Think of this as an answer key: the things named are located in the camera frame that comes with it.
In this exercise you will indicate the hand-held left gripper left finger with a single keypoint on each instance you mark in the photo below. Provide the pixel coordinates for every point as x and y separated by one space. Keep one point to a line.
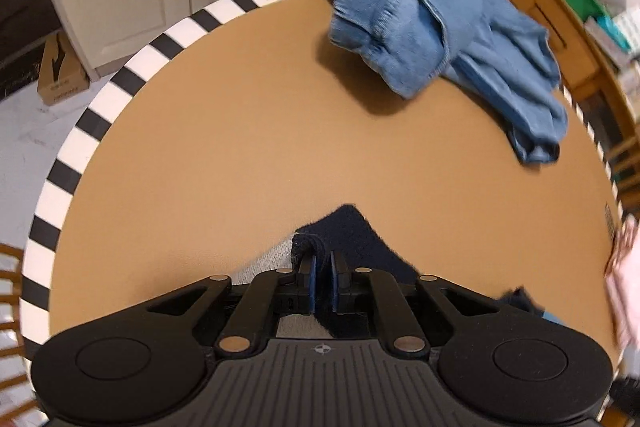
309 279

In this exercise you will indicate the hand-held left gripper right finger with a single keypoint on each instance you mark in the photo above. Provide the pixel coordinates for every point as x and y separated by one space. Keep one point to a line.
334 281

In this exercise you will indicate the beige blue navy knit sweater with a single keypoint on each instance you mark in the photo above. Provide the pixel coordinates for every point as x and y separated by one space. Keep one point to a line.
360 232

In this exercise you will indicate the round checker-edged table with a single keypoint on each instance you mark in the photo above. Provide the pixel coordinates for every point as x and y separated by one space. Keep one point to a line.
250 132

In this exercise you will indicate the blue denim garment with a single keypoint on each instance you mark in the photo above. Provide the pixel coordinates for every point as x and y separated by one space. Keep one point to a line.
450 32

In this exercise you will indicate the wooden slatted chair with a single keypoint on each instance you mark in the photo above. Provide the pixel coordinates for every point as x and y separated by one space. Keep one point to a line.
15 332

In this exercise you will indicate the brown cardboard box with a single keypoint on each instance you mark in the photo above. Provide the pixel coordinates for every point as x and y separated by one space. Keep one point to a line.
60 72

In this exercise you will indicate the wooden dresser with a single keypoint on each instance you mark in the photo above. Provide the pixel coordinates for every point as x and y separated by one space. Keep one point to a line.
570 42

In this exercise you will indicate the dark brown door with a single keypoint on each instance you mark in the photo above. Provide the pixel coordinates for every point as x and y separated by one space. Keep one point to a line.
20 7

